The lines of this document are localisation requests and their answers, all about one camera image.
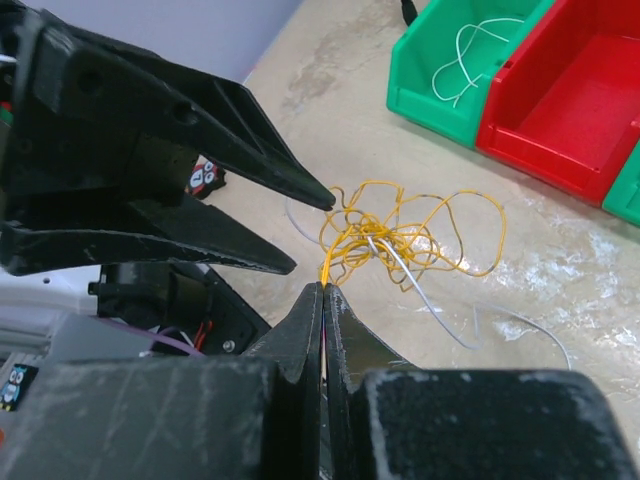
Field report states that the yellow wire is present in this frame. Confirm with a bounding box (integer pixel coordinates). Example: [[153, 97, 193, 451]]
[[317, 179, 508, 293]]

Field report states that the right green plastic bin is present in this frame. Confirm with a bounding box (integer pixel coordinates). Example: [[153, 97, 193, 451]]
[[602, 143, 640, 226]]

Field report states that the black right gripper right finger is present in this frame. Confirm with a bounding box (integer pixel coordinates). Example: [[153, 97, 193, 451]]
[[323, 285, 639, 479]]

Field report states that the left green plastic bin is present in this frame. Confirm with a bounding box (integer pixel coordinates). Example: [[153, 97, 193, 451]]
[[386, 0, 553, 148]]

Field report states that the red plastic bin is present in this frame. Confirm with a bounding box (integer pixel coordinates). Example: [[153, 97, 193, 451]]
[[476, 0, 639, 206]]

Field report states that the green plastic bin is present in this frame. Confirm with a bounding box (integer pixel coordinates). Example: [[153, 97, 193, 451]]
[[602, 143, 640, 226], [386, 0, 553, 148]]

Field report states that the small black orange card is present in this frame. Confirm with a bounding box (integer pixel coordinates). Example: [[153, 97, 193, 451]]
[[185, 160, 226, 200]]

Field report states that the owl sticker blue black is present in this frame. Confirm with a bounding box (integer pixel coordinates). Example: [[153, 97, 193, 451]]
[[0, 364, 39, 412]]

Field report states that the black music stand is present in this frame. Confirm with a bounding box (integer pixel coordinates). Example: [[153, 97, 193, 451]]
[[401, 0, 418, 26]]

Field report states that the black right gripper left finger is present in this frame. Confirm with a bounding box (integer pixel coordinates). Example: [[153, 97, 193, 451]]
[[1, 283, 323, 479]]

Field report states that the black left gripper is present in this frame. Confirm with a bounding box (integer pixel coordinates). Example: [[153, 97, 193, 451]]
[[1, 1, 335, 276]]

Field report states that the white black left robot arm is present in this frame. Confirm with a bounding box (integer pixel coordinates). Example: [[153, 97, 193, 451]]
[[1, 1, 335, 338]]

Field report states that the white wire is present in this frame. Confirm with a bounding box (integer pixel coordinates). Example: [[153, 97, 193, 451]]
[[284, 195, 573, 371], [430, 16, 526, 108]]

